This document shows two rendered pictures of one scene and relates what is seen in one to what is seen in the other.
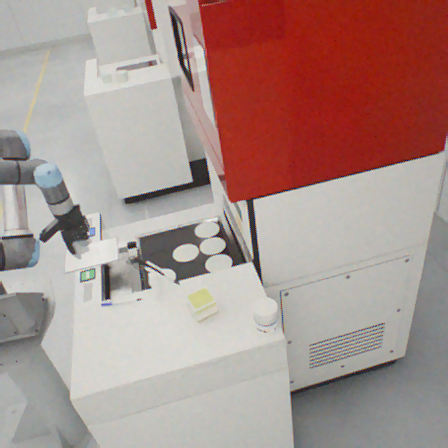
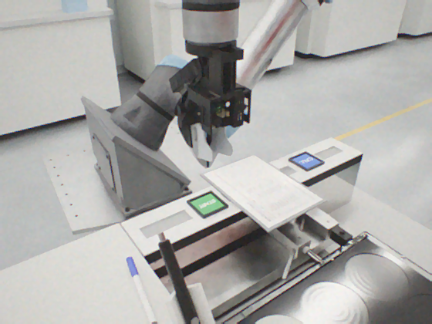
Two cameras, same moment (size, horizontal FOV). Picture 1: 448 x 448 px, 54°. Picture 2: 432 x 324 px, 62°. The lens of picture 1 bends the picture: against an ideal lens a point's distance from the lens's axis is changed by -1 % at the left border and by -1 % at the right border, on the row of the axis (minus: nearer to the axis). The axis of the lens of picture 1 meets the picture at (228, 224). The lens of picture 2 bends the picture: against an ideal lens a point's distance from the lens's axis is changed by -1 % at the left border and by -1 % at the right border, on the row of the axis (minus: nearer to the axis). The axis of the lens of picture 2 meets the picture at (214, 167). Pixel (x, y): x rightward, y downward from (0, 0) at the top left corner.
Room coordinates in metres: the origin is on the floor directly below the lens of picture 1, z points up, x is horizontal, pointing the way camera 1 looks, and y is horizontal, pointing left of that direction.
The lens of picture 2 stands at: (0.98, 0.06, 1.37)
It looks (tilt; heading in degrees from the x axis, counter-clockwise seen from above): 33 degrees down; 63
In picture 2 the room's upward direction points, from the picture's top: straight up
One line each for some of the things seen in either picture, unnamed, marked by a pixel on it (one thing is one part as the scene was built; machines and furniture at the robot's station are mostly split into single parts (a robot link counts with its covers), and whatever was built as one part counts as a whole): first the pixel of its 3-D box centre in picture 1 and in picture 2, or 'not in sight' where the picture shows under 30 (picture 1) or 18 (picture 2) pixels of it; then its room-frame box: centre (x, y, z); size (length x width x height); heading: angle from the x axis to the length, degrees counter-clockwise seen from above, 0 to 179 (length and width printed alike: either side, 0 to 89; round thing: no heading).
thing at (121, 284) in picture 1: (121, 279); (256, 264); (1.26, 0.44, 0.87); 0.36 x 0.08 x 0.03; 8
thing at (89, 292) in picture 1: (93, 267); (257, 209); (1.32, 0.55, 0.89); 0.55 x 0.09 x 0.14; 8
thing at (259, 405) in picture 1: (186, 352); not in sight; (1.22, 0.27, 0.41); 0.97 x 0.64 x 0.82; 8
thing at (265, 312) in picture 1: (266, 317); not in sight; (0.84, -0.06, 1.01); 0.07 x 0.07 x 0.10
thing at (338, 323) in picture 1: (306, 273); not in sight; (1.59, -0.35, 0.41); 0.82 x 0.71 x 0.82; 8
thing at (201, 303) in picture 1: (202, 305); not in sight; (0.94, 0.12, 1.00); 0.07 x 0.07 x 0.07; 23
